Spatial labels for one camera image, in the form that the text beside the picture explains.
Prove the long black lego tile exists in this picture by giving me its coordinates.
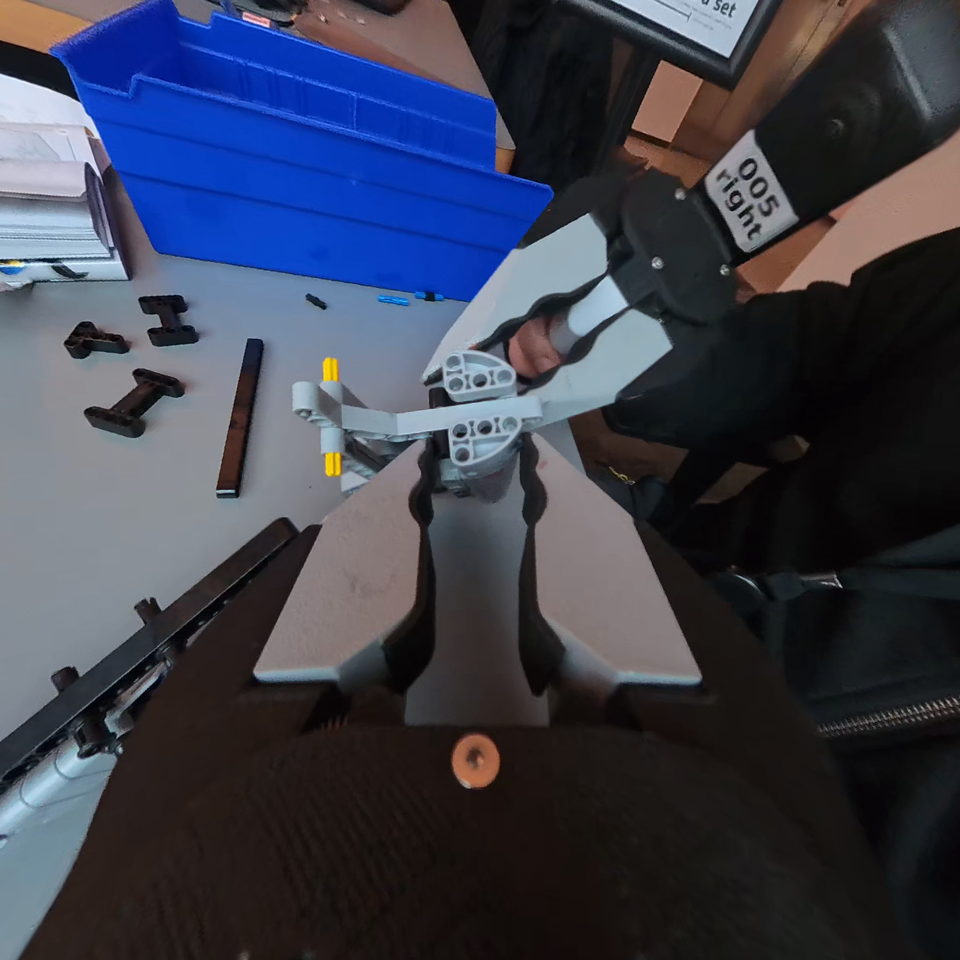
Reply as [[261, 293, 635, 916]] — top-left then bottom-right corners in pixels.
[[215, 336, 266, 501]]

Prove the black lego angle connector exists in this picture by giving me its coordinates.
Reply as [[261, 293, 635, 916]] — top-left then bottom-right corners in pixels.
[[63, 320, 132, 360]]

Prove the black lego H connector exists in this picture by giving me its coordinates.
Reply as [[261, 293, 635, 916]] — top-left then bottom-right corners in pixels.
[[138, 294, 201, 348], [83, 366, 187, 441]]

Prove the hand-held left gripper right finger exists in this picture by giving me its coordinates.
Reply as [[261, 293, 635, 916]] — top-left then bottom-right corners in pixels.
[[516, 435, 705, 699]]

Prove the closed cardboard box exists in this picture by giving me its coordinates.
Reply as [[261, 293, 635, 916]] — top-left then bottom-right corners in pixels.
[[630, 60, 759, 151]]

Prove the person's right forearm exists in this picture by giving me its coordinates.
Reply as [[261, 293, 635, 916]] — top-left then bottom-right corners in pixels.
[[602, 228, 960, 556]]

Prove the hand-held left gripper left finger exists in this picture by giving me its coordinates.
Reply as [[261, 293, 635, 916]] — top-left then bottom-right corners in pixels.
[[253, 442, 438, 696]]

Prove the blue plastic bin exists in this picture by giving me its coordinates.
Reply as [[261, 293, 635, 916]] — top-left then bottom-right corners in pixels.
[[48, 0, 556, 303]]

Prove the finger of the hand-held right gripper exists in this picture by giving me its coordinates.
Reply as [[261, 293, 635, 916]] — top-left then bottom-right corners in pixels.
[[422, 211, 625, 384], [521, 306, 675, 430]]

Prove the black bag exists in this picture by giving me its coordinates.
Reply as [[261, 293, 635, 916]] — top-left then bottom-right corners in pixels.
[[450, 0, 661, 198]]

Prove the grey lego liftarm assembly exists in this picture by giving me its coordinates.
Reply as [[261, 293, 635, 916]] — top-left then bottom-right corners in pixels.
[[291, 349, 546, 502]]

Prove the black framed marker sign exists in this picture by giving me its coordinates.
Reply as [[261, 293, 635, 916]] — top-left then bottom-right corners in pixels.
[[555, 0, 783, 93]]

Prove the stack of white booklets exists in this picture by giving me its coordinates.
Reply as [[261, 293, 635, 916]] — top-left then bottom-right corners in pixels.
[[0, 123, 135, 292]]

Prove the person's right hand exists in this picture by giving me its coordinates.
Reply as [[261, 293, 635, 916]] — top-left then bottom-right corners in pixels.
[[504, 313, 573, 378]]

